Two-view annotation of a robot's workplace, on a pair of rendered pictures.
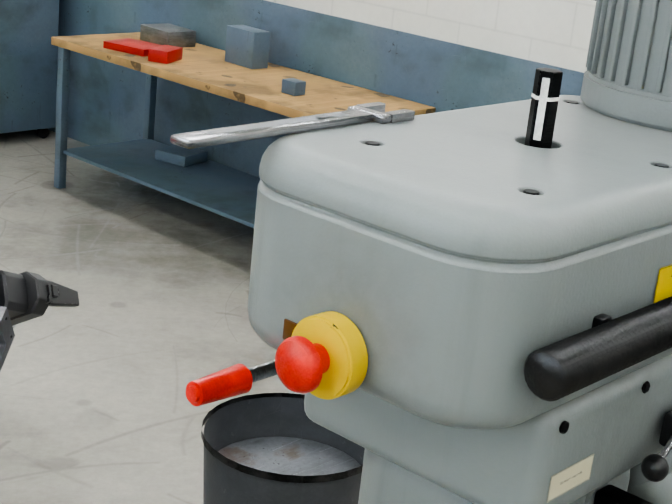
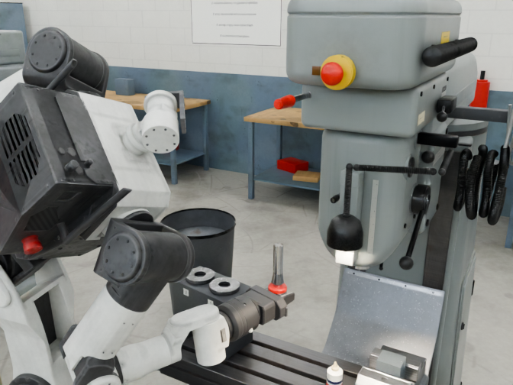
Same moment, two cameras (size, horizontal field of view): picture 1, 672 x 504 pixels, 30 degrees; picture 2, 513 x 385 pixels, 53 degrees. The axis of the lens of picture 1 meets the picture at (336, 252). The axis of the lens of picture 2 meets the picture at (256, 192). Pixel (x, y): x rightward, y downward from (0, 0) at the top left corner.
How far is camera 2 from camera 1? 0.42 m
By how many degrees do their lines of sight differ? 11
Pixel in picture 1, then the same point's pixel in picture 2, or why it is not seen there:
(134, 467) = not seen: hidden behind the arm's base
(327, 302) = (333, 52)
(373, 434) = (337, 121)
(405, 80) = (195, 91)
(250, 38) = (126, 82)
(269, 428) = (185, 224)
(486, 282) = (406, 22)
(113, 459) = not seen: hidden behind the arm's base
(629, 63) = not seen: outside the picture
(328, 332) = (340, 59)
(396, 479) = (343, 142)
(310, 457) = (205, 232)
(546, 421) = (417, 91)
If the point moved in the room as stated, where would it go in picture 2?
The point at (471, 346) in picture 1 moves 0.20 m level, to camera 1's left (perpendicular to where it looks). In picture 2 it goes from (401, 50) to (287, 52)
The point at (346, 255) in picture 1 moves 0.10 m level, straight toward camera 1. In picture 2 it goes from (341, 29) to (363, 30)
